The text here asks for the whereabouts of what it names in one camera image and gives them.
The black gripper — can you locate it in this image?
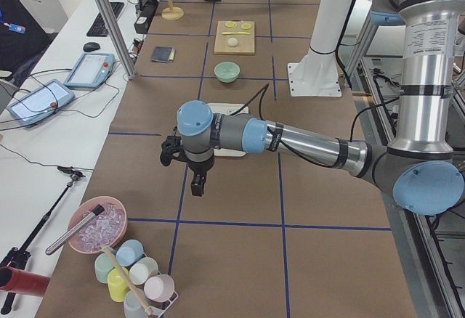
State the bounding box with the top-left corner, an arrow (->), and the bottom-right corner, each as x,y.
188,157 -> 214,197

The white steamed bun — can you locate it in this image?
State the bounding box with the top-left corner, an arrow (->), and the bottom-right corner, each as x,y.
227,38 -> 238,47

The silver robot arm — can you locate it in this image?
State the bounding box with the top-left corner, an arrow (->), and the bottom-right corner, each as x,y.
177,0 -> 464,216

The pink bowl with ice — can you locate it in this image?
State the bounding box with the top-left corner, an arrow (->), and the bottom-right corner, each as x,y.
68,196 -> 128,254

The green ceramic bowl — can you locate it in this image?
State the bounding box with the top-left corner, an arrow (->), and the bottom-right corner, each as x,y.
214,62 -> 240,83

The white bear tray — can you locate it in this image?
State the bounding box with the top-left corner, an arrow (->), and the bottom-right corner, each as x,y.
208,102 -> 246,158

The blue cup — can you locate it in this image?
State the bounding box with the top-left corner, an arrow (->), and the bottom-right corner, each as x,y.
116,239 -> 144,266

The metal tube with black cap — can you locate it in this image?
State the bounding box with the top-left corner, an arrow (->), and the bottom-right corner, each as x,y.
45,204 -> 105,256

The white cup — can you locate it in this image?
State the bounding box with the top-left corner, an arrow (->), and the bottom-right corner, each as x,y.
129,256 -> 159,285

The pink cup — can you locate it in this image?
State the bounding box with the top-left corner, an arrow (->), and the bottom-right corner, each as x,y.
144,274 -> 175,302

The wooden stick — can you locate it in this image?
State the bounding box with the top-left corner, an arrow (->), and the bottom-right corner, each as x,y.
102,246 -> 155,316

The yellow sponge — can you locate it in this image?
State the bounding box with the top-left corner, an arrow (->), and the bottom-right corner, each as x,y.
169,49 -> 176,62

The green cup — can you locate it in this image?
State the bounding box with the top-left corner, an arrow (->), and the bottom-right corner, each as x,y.
94,253 -> 114,284

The yellow cup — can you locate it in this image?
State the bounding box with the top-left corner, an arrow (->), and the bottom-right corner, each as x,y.
107,268 -> 130,303

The wooden cutting board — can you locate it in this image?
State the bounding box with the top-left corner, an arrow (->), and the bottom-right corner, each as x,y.
214,20 -> 255,55

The yellow plastic knife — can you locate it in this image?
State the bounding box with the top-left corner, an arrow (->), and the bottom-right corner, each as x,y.
222,31 -> 251,36

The grey cup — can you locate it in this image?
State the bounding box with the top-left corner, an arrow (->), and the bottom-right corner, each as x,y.
124,291 -> 147,318

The far teach pendant tablet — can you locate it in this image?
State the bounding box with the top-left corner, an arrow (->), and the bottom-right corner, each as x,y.
64,53 -> 115,89

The teach pendant tablet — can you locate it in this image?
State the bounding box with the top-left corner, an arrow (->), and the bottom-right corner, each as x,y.
64,53 -> 115,89
7,79 -> 75,126

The lemon slice far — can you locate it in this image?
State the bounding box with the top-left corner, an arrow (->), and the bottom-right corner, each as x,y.
225,21 -> 237,28

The wooden stand with base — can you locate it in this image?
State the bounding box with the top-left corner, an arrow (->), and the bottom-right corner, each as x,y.
161,0 -> 184,20

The black computer mouse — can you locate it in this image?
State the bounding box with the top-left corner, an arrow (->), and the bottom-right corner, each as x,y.
83,41 -> 100,52

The near teach pendant tablet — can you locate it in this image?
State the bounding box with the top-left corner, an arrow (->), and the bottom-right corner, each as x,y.
7,79 -> 75,126

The black keyboard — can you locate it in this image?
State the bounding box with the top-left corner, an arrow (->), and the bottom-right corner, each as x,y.
86,1 -> 126,38

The black box device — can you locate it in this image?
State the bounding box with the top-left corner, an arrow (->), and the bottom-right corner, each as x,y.
134,4 -> 158,35

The black tripod stick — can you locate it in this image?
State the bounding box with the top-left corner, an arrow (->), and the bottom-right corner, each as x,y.
0,166 -> 86,314

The red cylinder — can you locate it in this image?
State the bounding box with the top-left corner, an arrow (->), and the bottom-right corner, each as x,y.
1,266 -> 50,297

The seated person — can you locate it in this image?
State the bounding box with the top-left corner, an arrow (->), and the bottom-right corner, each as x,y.
1,0 -> 51,86

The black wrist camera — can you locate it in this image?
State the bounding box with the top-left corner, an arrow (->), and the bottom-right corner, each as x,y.
160,135 -> 187,166

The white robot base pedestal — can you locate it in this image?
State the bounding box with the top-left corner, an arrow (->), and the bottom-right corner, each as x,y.
288,0 -> 354,97

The aluminium frame post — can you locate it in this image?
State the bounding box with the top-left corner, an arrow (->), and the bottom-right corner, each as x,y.
95,0 -> 136,80

